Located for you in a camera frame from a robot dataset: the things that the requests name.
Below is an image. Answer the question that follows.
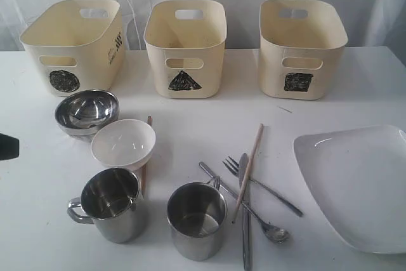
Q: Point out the stainless steel bowl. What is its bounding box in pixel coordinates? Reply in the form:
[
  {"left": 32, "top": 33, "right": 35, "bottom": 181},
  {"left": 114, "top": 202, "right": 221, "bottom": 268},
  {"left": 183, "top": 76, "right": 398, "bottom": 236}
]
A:
[{"left": 55, "top": 89, "right": 119, "bottom": 142}]

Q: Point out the steel mug with loop handle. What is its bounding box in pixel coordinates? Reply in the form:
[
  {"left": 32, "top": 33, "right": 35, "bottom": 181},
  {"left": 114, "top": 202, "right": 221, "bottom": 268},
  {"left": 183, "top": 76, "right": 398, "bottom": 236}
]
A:
[{"left": 67, "top": 168, "right": 148, "bottom": 244}]

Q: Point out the white plastic bowl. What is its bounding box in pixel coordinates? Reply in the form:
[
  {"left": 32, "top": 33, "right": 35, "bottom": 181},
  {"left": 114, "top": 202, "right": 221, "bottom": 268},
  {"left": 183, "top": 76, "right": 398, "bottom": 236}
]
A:
[{"left": 90, "top": 119, "right": 156, "bottom": 170}]

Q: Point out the steel mug with wire handle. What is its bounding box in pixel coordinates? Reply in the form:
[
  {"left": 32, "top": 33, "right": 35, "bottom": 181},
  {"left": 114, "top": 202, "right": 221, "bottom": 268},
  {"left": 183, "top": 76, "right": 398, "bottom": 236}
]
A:
[{"left": 166, "top": 176, "right": 228, "bottom": 261}]

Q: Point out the steel table knife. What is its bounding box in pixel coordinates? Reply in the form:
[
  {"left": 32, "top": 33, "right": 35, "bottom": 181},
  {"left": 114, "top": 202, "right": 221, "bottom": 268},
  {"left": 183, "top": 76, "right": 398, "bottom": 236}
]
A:
[{"left": 239, "top": 153, "right": 252, "bottom": 270}]

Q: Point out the cream bin with black circle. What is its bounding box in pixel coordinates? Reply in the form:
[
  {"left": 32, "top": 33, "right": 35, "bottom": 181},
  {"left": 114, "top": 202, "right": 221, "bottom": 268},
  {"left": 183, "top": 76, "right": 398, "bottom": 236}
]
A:
[{"left": 20, "top": 0, "right": 125, "bottom": 96}]

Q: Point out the wooden chopstick left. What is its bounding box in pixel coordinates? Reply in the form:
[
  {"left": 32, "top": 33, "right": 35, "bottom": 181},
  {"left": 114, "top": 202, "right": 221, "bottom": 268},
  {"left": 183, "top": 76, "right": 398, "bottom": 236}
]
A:
[{"left": 141, "top": 116, "right": 153, "bottom": 197}]

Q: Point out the wooden chopstick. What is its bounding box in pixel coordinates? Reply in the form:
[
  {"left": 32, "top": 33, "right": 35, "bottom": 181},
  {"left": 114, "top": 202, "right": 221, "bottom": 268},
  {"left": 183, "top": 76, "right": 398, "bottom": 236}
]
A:
[
  {"left": 232, "top": 123, "right": 264, "bottom": 224},
  {"left": 141, "top": 116, "right": 153, "bottom": 197}
]

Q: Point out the cream bin with black triangle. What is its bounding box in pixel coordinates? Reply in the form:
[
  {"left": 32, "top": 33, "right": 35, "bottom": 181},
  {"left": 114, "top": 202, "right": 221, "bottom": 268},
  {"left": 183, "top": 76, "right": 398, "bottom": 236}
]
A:
[{"left": 144, "top": 0, "right": 227, "bottom": 99}]

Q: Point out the steel fork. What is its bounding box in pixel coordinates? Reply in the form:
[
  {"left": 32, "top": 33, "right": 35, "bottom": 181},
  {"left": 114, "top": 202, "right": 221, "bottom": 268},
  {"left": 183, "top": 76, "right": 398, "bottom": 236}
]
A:
[{"left": 222, "top": 156, "right": 304, "bottom": 217}]

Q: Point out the wooden chopstick right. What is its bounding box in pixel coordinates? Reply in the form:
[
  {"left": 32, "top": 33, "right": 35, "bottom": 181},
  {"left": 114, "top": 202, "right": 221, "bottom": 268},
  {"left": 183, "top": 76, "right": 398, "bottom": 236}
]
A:
[{"left": 232, "top": 123, "right": 264, "bottom": 224}]

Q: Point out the steel spoon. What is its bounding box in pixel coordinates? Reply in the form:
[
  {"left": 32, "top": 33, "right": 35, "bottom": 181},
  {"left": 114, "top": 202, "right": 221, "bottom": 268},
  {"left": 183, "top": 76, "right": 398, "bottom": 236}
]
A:
[{"left": 199, "top": 161, "right": 290, "bottom": 244}]

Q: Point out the cream bin with black square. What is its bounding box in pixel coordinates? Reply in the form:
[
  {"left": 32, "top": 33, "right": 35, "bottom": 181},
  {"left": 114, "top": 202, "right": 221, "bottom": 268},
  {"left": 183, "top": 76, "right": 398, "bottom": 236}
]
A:
[{"left": 258, "top": 0, "right": 348, "bottom": 100}]

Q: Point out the white square plate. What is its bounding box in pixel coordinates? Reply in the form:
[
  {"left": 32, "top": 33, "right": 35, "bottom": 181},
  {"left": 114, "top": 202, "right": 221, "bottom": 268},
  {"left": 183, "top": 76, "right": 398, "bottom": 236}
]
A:
[{"left": 292, "top": 125, "right": 405, "bottom": 254}]

